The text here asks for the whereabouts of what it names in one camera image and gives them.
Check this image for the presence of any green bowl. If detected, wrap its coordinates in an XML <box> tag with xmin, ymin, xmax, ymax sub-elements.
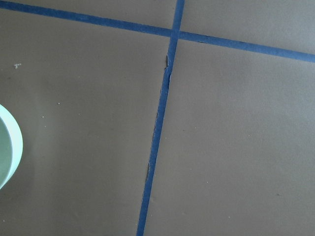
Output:
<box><xmin>0</xmin><ymin>105</ymin><xmax>23</xmax><ymax>188</ymax></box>

